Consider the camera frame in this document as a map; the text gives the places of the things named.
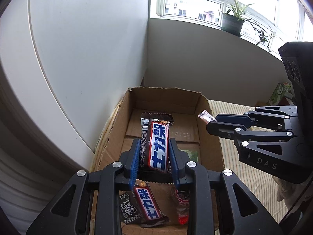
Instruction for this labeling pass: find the black patterned snack packet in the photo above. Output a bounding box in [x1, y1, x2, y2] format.
[119, 192, 145, 225]

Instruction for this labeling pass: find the small white candy packet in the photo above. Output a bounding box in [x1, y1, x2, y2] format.
[198, 109, 217, 125]

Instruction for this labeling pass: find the small brown chocolate bar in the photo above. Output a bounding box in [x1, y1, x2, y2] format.
[133, 181, 170, 228]

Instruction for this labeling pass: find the large brown chocolate bar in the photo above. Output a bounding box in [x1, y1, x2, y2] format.
[140, 113, 174, 183]

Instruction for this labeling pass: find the brown cardboard box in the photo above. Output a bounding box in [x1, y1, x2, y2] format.
[89, 86, 227, 235]

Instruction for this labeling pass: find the green and white bag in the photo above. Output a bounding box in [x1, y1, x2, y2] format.
[266, 82, 294, 107]

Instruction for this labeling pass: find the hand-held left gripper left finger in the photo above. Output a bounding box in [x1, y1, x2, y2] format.
[26, 138, 142, 235]

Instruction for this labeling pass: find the potted spider plant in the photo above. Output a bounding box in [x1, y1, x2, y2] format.
[219, 0, 277, 52]

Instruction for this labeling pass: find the green snack packet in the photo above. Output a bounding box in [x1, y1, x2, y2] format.
[182, 149, 200, 163]

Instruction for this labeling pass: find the white framed window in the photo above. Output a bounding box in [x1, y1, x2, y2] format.
[148, 0, 313, 61]

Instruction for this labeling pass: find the red-edged chocolate cake packet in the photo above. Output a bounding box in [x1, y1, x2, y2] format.
[171, 186, 192, 225]

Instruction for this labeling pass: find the white wardrobe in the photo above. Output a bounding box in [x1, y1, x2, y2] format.
[0, 0, 151, 177]

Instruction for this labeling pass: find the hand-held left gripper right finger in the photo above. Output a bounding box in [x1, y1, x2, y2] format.
[168, 138, 279, 235]

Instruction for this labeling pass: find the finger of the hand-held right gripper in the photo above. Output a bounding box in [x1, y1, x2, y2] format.
[206, 121, 298, 153]
[215, 105, 298, 131]

